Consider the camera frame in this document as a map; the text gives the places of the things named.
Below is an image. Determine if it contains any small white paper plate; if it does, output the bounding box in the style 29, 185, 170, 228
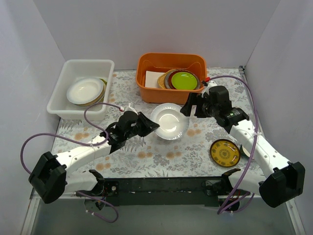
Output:
150, 103, 189, 141

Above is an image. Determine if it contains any white watermelon pattern plate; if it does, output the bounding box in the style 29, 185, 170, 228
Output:
75, 78, 107, 107

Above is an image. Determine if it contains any yellow brown ornate plate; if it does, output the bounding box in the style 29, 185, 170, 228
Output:
209, 139, 241, 168

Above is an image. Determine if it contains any large white paper plate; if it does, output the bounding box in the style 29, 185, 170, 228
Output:
67, 77, 106, 105

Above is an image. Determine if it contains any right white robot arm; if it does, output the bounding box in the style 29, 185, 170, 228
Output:
180, 86, 305, 208

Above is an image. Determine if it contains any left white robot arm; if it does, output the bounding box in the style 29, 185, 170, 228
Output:
28, 111, 159, 204

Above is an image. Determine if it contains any orange plastic bin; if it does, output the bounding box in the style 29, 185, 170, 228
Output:
136, 52, 207, 105

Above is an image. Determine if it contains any white plastic bin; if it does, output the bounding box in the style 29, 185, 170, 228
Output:
47, 59, 115, 120

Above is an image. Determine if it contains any dark red plate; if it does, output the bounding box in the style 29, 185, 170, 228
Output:
169, 70, 200, 90

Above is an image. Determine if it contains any lime green round plate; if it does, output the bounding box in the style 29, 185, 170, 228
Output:
171, 71, 198, 90

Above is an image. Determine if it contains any floral pattern table mat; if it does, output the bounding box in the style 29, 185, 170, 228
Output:
57, 70, 255, 178

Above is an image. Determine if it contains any grey speckled plate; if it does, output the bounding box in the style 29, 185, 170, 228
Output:
164, 70, 175, 89

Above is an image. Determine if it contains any small woven bamboo tray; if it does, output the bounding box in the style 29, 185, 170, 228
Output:
157, 73, 167, 89

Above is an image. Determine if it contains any white paper sheet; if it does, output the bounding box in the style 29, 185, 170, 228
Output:
145, 71, 164, 88

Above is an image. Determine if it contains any white bowl teal rim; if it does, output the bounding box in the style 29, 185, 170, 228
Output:
239, 145, 250, 160

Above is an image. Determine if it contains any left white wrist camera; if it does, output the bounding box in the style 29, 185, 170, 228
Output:
124, 103, 137, 113

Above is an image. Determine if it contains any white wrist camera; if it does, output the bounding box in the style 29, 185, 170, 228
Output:
201, 77, 217, 96
124, 103, 137, 113

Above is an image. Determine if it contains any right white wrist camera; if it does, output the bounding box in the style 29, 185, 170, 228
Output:
201, 77, 217, 96

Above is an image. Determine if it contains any black aluminium base frame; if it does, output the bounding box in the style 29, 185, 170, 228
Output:
29, 168, 294, 213

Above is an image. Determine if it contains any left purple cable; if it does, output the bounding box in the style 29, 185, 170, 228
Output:
20, 102, 125, 223

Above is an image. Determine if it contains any purple cable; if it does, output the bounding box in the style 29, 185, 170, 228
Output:
204, 75, 259, 215
20, 102, 125, 223

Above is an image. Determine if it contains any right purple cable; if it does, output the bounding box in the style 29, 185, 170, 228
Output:
204, 75, 259, 215

